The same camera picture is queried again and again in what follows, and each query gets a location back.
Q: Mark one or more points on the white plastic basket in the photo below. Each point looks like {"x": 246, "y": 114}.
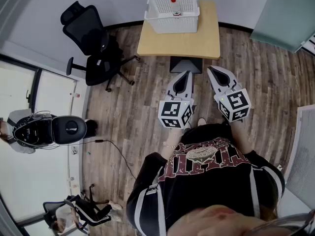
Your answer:
{"x": 172, "y": 24}

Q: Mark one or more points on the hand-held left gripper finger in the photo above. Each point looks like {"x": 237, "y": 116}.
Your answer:
{"x": 191, "y": 90}
{"x": 171, "y": 88}

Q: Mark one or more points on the small red white fixture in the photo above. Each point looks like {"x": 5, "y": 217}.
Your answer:
{"x": 75, "y": 95}

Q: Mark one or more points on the light wooden table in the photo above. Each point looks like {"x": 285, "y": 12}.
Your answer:
{"x": 177, "y": 45}

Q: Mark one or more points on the frosted glass door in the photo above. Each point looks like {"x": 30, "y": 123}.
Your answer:
{"x": 283, "y": 16}

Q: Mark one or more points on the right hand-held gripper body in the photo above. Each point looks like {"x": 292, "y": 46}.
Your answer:
{"x": 236, "y": 102}

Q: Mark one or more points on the black table base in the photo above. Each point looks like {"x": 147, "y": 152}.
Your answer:
{"x": 184, "y": 65}

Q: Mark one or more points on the person's light shoe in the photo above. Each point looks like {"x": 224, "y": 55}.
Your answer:
{"x": 201, "y": 122}

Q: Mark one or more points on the person's right forearm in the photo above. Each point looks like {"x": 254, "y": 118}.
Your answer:
{"x": 240, "y": 136}

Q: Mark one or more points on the black mesh office chair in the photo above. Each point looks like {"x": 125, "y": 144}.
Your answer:
{"x": 86, "y": 28}

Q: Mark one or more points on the person's left forearm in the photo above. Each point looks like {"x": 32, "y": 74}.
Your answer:
{"x": 173, "y": 138}

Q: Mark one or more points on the grey office chair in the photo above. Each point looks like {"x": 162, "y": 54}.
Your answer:
{"x": 49, "y": 209}

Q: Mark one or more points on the person's head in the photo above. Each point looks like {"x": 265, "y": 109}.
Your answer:
{"x": 216, "y": 220}

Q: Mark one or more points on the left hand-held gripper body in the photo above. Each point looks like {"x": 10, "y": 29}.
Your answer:
{"x": 172, "y": 112}

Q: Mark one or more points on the bottle with red cap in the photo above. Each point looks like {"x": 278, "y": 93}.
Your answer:
{"x": 175, "y": 7}

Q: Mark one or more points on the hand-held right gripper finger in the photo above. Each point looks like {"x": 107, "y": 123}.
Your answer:
{"x": 233, "y": 80}
{"x": 214, "y": 86}

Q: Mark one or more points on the person's black printed shirt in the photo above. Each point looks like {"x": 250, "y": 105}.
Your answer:
{"x": 209, "y": 181}

